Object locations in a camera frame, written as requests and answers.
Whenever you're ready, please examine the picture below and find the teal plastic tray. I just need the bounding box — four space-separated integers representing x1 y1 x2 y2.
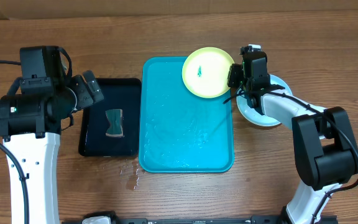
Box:
139 57 234 173

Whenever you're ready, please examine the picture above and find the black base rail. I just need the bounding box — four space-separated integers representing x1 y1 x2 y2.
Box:
61 210 339 224

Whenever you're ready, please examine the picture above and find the black plastic tray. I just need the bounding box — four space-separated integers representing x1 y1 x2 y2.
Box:
78 78 142 157

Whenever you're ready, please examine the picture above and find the green scrubbing sponge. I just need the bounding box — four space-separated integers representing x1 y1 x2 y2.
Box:
106 109 124 138

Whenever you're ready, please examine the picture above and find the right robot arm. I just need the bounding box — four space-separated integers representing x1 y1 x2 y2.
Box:
227 44 358 223

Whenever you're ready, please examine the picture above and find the light blue plate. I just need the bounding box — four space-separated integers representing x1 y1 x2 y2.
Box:
236 74 292 127

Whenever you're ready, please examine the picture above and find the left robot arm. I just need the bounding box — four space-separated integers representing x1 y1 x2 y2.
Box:
0 46 104 223

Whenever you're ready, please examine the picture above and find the yellow-green plate top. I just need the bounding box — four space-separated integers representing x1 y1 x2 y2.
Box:
182 47 234 98

